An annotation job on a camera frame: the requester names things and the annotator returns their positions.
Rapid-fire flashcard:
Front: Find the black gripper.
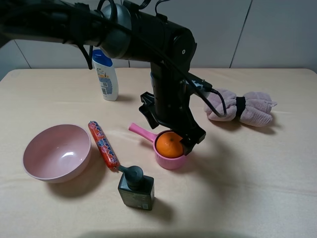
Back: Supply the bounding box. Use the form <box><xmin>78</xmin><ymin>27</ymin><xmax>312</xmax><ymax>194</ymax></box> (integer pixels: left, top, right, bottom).
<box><xmin>139</xmin><ymin>62</ymin><xmax>206</xmax><ymax>155</ymax></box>

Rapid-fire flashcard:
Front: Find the orange fruit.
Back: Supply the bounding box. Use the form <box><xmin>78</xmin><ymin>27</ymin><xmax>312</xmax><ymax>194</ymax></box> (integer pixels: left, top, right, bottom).
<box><xmin>156</xmin><ymin>131</ymin><xmax>183</xmax><ymax>159</ymax></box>

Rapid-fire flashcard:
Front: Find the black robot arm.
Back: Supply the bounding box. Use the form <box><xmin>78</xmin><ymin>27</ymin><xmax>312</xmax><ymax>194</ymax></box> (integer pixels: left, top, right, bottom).
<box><xmin>0</xmin><ymin>0</ymin><xmax>206</xmax><ymax>154</ymax></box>

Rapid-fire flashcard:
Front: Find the pink ladle cup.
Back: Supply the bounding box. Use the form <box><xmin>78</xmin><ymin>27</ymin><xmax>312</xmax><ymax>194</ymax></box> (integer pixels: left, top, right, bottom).
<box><xmin>129</xmin><ymin>123</ymin><xmax>187</xmax><ymax>170</ymax></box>

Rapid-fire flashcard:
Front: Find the red sausage stick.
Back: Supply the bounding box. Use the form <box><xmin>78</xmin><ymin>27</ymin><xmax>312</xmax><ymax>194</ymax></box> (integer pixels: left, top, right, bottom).
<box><xmin>88</xmin><ymin>121</ymin><xmax>120</xmax><ymax>171</ymax></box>

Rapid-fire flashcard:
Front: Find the dark green pump bottle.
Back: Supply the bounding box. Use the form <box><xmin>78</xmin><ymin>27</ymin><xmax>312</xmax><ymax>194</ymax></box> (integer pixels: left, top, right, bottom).
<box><xmin>118</xmin><ymin>165</ymin><xmax>155</xmax><ymax>211</ymax></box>

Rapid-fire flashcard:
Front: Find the white shampoo bottle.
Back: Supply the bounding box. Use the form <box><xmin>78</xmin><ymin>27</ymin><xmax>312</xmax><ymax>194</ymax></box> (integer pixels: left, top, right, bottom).
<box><xmin>92</xmin><ymin>50</ymin><xmax>119</xmax><ymax>101</ymax></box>

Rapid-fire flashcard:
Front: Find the pink rolled towel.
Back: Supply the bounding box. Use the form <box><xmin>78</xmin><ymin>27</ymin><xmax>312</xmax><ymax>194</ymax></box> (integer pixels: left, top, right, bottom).
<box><xmin>204</xmin><ymin>89</ymin><xmax>277</xmax><ymax>127</ymax></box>

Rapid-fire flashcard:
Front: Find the pink bowl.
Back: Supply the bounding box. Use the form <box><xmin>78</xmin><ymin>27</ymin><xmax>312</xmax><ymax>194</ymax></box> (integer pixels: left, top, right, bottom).
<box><xmin>22</xmin><ymin>124</ymin><xmax>92</xmax><ymax>183</ymax></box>

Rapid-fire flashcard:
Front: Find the black cable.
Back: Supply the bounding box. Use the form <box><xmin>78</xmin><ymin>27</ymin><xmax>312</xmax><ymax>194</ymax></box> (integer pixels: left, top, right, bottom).
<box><xmin>76</xmin><ymin>0</ymin><xmax>227</xmax><ymax>118</ymax></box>

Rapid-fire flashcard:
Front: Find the black strap on towel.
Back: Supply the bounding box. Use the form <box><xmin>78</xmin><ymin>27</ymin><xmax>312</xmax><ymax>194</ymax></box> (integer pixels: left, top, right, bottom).
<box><xmin>235</xmin><ymin>96</ymin><xmax>246</xmax><ymax>117</ymax></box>

